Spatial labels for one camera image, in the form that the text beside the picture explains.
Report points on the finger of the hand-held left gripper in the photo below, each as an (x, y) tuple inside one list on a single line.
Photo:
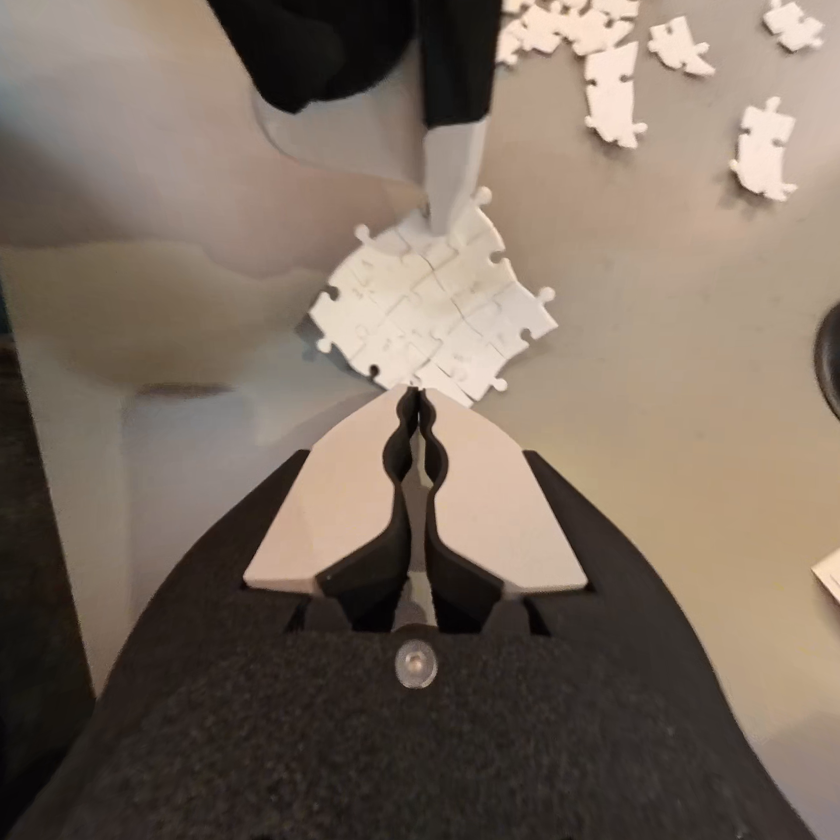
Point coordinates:
[(453, 170)]

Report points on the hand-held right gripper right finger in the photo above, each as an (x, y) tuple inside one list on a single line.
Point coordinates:
[(499, 512)]

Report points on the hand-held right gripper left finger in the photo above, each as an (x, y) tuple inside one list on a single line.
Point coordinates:
[(328, 512)]

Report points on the joined white puzzle section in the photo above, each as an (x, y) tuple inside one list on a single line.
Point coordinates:
[(433, 308)]

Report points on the scattered loose puzzle pieces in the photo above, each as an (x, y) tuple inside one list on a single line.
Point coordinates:
[(610, 79)]

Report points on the white printed instruction sheet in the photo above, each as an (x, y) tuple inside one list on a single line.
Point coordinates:
[(830, 577)]

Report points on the black round desk grommet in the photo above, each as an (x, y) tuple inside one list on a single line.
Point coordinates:
[(830, 361)]

